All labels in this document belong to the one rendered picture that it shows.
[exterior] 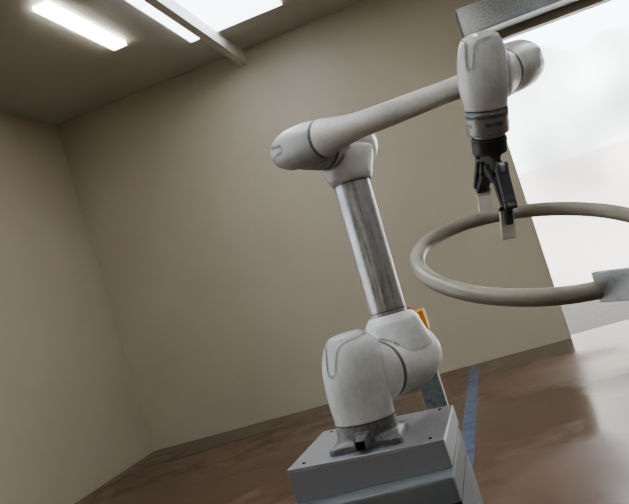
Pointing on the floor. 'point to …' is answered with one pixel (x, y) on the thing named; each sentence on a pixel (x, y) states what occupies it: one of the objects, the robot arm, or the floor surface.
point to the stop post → (431, 393)
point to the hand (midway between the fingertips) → (496, 225)
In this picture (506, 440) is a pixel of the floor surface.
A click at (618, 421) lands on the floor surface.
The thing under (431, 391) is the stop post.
